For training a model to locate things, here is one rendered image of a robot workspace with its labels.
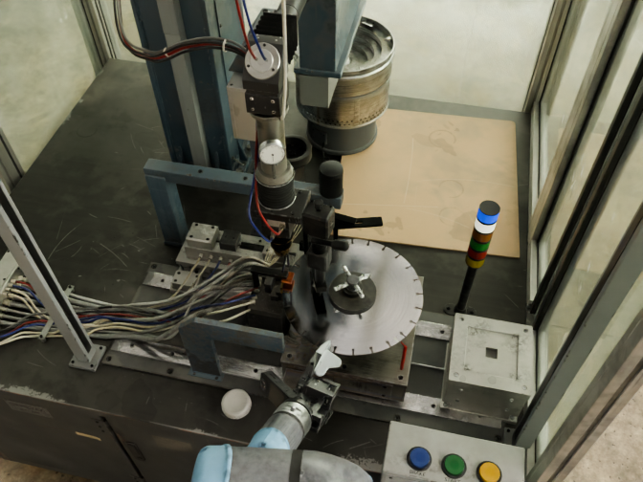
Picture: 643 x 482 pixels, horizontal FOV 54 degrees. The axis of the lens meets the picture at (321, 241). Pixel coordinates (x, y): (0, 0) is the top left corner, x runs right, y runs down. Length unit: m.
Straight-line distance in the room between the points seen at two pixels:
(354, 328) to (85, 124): 1.32
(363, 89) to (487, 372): 0.88
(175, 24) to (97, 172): 0.67
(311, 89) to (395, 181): 0.62
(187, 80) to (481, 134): 1.00
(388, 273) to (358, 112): 0.60
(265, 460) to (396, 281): 0.77
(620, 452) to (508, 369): 1.10
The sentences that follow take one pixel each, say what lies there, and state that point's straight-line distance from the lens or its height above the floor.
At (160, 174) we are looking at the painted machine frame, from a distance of 1.70.
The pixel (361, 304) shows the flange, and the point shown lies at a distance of 1.47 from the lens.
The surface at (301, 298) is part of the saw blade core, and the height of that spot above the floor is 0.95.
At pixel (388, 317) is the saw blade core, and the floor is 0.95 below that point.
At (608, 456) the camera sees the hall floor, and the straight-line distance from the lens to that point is 2.53.
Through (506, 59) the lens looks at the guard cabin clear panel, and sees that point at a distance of 2.31.
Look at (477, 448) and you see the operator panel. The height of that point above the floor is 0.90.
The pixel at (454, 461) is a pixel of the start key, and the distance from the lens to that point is 1.38.
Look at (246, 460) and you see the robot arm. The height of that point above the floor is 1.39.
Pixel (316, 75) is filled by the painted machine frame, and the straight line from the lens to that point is 1.47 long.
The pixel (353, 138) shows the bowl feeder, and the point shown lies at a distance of 2.06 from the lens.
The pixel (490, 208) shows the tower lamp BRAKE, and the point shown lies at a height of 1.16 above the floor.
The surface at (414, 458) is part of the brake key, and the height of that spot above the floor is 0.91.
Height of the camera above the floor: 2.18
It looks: 51 degrees down
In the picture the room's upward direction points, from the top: 1 degrees counter-clockwise
